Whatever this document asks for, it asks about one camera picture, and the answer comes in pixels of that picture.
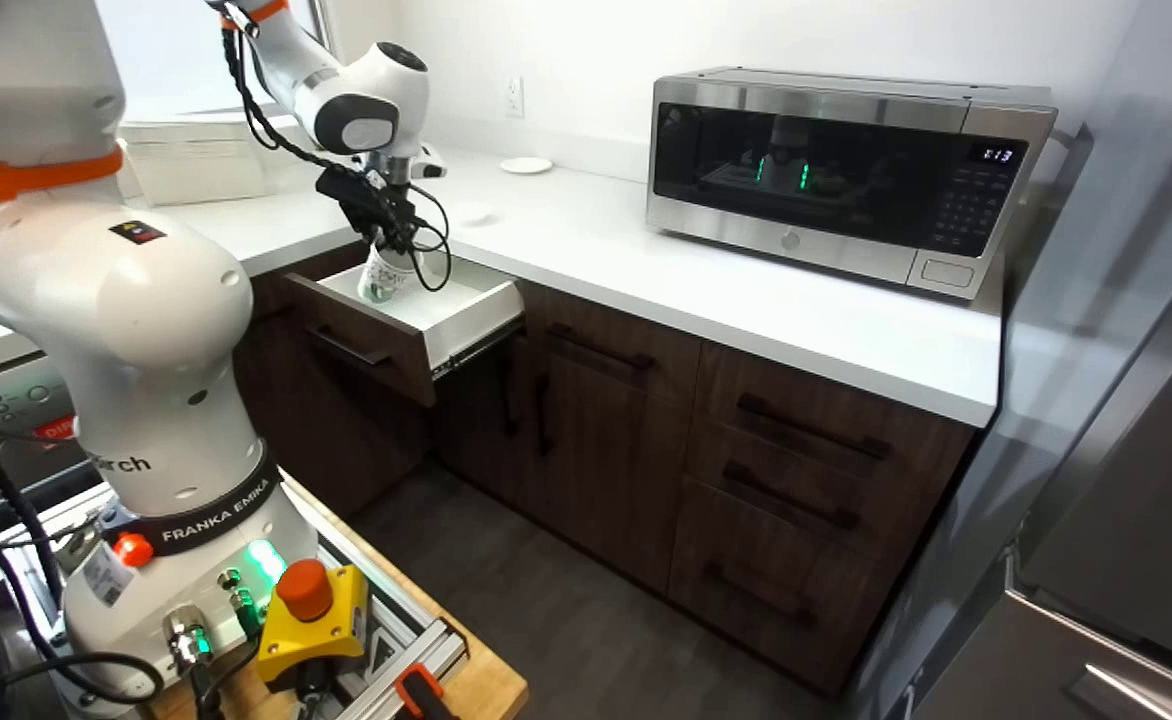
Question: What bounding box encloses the round white plate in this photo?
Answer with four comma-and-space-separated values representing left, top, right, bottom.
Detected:
494, 154, 559, 180

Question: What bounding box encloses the yellow emergency stop button box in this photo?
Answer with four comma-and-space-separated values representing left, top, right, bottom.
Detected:
252, 556, 375, 694

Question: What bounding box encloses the orange clamp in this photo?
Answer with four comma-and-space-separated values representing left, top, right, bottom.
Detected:
390, 661, 465, 720

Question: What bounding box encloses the stainless steel microwave oven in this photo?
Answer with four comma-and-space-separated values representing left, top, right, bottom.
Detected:
642, 65, 1058, 303

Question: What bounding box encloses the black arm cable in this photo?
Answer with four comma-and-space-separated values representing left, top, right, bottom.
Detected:
216, 4, 347, 175

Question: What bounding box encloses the grey controller box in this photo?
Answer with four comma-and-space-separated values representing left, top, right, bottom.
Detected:
0, 351, 87, 537

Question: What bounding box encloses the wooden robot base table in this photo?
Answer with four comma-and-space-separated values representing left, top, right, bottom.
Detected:
140, 463, 530, 720

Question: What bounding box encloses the white printed paper cup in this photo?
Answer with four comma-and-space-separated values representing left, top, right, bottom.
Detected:
355, 243, 424, 308

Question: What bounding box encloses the open white-lined wooden drawer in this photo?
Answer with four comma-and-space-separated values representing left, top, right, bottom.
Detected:
281, 247, 527, 412

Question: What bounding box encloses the dark wood cabinet drawer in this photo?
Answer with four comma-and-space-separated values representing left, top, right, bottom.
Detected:
664, 495, 895, 698
679, 432, 939, 605
694, 344, 976, 513

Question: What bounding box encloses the white rectangular box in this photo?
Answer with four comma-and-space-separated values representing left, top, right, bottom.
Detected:
115, 115, 268, 209

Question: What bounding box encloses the stainless steel refrigerator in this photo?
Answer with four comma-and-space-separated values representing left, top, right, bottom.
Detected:
859, 0, 1172, 720

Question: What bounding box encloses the dark wood cabinet door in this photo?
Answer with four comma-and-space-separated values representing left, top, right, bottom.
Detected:
243, 314, 434, 520

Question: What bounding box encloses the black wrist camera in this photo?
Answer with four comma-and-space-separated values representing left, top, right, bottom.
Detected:
310, 160, 363, 209

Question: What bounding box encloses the aluminium extrusion rail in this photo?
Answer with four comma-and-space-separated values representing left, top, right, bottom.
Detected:
337, 617, 471, 720

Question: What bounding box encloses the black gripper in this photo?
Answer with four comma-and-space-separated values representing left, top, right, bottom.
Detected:
340, 160, 424, 282

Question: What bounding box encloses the dark wood cabinet front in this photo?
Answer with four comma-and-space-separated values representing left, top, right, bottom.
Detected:
506, 282, 710, 593

